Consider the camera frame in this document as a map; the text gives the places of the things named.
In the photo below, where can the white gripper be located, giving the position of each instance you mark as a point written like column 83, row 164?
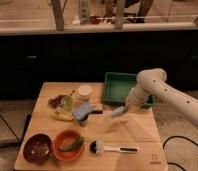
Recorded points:
column 137, row 97

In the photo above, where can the white towel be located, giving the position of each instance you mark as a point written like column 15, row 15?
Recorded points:
column 118, row 112

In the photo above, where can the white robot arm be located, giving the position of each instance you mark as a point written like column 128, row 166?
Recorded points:
column 153, row 82

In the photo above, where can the green plastic tray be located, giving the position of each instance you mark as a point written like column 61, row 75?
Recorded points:
column 117, row 87

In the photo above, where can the white cup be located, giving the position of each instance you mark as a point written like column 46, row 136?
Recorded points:
column 83, row 93

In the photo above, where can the blue sponge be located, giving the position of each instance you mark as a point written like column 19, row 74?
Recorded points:
column 82, row 112

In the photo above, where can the black and white dish brush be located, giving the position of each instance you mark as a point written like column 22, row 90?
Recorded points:
column 97, row 147

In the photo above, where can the green pepper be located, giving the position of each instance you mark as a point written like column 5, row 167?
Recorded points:
column 78, row 142

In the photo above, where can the yellow banana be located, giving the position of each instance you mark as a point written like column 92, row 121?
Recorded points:
column 63, row 117

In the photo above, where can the green pear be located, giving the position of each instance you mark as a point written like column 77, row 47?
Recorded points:
column 67, row 103

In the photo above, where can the orange bowl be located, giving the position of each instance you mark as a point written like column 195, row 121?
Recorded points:
column 65, row 138

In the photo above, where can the dark red grapes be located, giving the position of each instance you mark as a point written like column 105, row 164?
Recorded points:
column 56, row 101

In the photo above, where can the dark purple bowl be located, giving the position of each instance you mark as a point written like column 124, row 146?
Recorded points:
column 37, row 149

